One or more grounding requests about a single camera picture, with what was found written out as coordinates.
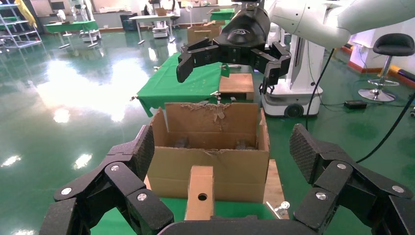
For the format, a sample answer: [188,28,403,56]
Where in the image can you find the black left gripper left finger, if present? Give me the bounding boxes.
[39,124,175,235]

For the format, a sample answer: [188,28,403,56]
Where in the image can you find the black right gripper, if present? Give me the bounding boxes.
[176,6,292,94]

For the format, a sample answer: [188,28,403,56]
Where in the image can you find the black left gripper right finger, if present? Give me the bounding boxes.
[289,123,415,235]

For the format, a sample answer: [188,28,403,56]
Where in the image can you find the brown cardboard box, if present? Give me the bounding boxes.
[187,20,226,45]

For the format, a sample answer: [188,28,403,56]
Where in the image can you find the large open cardboard carton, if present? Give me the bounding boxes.
[145,101,271,204]

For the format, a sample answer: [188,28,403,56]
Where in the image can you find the brown wooden board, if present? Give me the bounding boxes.
[219,73,255,101]

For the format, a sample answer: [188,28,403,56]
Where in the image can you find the green covered table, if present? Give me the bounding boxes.
[209,8,236,22]
[44,20,99,49]

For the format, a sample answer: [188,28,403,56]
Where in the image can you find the green tablecloth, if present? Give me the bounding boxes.
[91,197,277,235]
[136,52,231,118]

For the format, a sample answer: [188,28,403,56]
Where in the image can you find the white wheeled robot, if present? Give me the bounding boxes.
[261,23,325,118]

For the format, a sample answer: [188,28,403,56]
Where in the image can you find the black power adapter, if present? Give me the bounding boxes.
[344,99,368,110]

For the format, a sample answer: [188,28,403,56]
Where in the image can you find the white table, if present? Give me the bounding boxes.
[129,14,176,45]

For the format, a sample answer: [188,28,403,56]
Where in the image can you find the black cabinet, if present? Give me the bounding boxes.
[120,13,138,32]

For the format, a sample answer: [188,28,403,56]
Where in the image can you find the black bar stool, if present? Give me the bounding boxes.
[358,33,415,103]

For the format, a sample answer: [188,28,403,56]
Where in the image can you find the metal storage shelf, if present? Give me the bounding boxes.
[0,0,43,50]

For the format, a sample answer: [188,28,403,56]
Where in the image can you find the yellow hanging cloth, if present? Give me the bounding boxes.
[14,0,38,28]

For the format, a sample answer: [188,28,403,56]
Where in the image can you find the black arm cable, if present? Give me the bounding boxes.
[304,47,415,164]

